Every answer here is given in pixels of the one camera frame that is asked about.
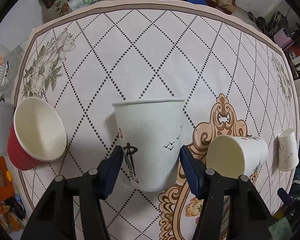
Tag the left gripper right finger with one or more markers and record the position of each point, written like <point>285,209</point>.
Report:
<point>249,217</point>

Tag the white cup with calligraphy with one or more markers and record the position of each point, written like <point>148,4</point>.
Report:
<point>150,135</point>

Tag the white cup with bamboo print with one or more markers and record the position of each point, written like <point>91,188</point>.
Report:
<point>235,156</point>

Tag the white cup with birds print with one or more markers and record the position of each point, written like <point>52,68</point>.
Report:
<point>288,150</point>

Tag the red ripple paper cup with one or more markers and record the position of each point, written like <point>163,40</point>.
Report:
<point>37,135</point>

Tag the floral patterned table mat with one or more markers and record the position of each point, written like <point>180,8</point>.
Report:
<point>233,79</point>

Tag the pink suitcase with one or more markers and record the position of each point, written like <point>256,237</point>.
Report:
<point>282,39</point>

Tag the silver carton box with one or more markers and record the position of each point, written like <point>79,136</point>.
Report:
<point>55,8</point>

